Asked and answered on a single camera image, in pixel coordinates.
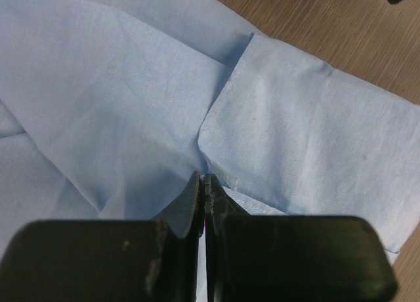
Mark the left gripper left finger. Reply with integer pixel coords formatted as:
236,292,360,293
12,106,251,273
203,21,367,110
1,172,201,301

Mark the light blue long sleeve shirt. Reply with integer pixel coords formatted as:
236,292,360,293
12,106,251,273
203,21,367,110
0,0,420,267

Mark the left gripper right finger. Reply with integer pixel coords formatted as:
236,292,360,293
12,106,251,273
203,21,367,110
203,175,398,301

